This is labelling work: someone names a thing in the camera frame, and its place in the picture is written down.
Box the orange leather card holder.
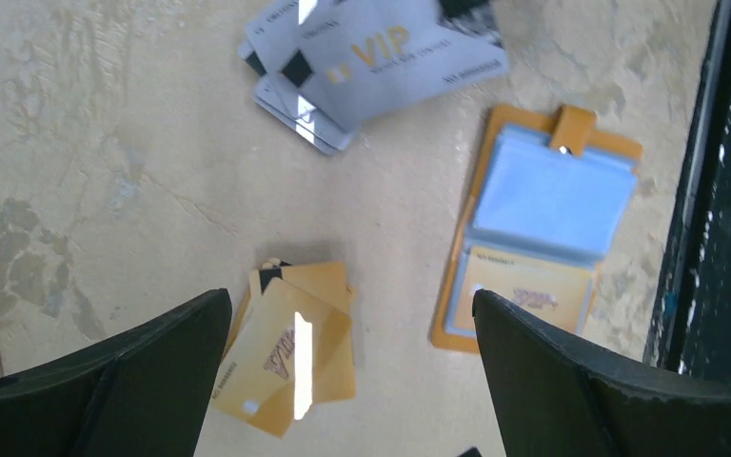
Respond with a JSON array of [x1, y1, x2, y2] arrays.
[[429, 105, 643, 353]]

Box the single gold card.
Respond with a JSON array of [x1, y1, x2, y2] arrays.
[[445, 246, 594, 336]]

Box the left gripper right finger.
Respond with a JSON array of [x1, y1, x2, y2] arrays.
[[473, 289, 731, 456]]

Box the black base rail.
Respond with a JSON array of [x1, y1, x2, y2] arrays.
[[642, 1, 731, 386]]

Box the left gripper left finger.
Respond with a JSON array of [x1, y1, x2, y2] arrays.
[[0, 288, 232, 456]]

